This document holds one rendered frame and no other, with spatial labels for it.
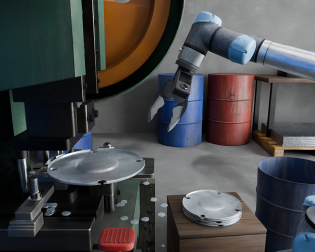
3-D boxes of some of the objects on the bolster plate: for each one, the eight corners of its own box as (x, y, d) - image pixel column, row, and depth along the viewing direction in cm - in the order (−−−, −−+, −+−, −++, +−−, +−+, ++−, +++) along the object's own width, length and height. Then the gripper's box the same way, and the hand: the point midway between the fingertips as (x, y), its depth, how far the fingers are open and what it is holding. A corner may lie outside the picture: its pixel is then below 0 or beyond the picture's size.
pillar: (31, 189, 83) (26, 142, 80) (28, 192, 81) (22, 144, 78) (23, 189, 83) (18, 142, 80) (20, 192, 81) (14, 144, 78)
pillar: (51, 167, 99) (48, 127, 96) (49, 170, 97) (45, 129, 94) (45, 167, 99) (41, 127, 96) (42, 170, 97) (38, 129, 94)
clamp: (58, 201, 83) (56, 167, 80) (34, 236, 66) (29, 195, 64) (37, 201, 83) (34, 167, 80) (8, 236, 66) (2, 195, 64)
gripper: (202, 72, 94) (174, 130, 98) (167, 55, 92) (140, 115, 96) (208, 74, 85) (176, 137, 90) (169, 55, 84) (139, 120, 88)
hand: (159, 124), depth 90 cm, fingers open, 6 cm apart
